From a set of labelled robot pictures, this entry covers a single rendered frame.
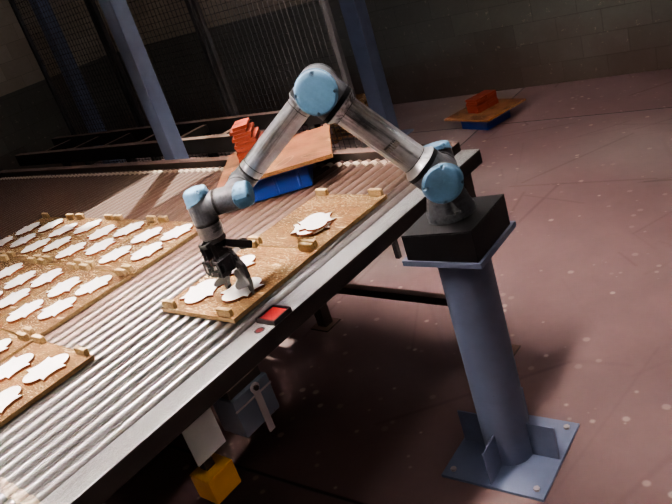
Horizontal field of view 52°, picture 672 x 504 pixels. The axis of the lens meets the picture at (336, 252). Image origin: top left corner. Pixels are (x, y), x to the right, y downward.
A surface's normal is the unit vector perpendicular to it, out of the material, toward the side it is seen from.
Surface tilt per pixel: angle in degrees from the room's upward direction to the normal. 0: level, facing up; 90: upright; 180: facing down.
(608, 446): 0
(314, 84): 82
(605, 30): 90
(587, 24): 90
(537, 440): 90
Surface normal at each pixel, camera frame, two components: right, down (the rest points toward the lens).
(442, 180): 0.07, 0.46
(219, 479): 0.76, 0.05
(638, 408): -0.29, -0.87
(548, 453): -0.55, 0.49
